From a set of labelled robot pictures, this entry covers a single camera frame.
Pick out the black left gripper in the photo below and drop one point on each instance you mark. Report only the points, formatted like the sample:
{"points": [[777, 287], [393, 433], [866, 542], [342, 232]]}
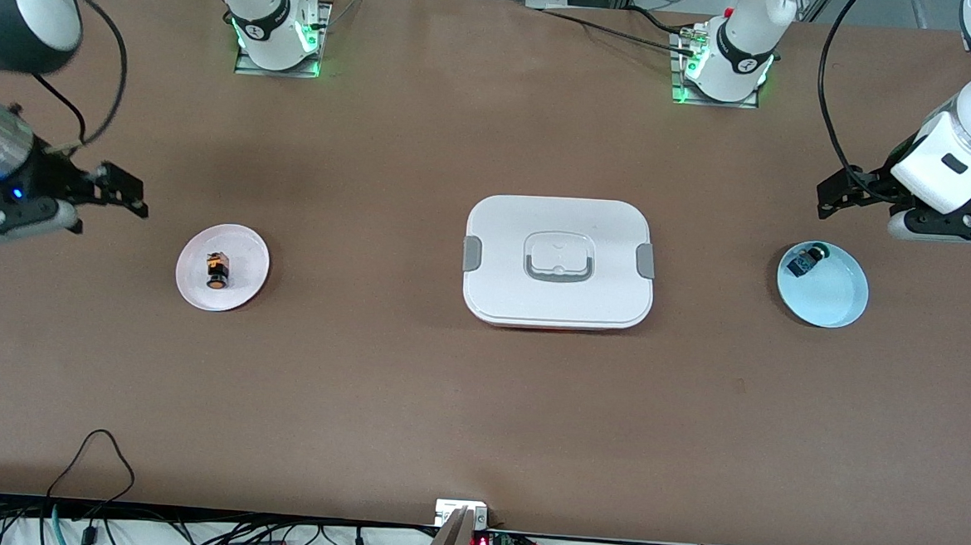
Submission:
{"points": [[873, 186]]}

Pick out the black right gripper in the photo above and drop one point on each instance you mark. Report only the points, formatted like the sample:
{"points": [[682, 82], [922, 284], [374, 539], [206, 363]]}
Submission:
{"points": [[48, 175]]}

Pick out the orange push-button switch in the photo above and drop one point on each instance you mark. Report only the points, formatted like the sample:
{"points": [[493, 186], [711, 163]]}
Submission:
{"points": [[217, 271]]}

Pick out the light blue round plate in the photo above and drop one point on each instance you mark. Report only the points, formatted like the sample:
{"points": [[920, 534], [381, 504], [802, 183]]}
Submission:
{"points": [[833, 291]]}

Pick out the pink round plate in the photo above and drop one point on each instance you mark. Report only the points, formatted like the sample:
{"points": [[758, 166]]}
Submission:
{"points": [[244, 281]]}

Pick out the white lidded lunch box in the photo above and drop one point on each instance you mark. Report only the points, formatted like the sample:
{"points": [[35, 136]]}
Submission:
{"points": [[556, 297]]}

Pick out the red LED display module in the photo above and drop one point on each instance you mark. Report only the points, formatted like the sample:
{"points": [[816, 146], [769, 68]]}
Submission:
{"points": [[481, 544]]}

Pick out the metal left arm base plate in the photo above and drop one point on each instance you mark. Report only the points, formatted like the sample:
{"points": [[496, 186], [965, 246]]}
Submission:
{"points": [[677, 67]]}

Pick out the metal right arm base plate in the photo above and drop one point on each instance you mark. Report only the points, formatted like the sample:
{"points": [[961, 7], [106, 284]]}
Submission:
{"points": [[319, 39]]}

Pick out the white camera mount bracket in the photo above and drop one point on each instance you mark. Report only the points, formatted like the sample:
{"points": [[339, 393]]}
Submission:
{"points": [[448, 511]]}

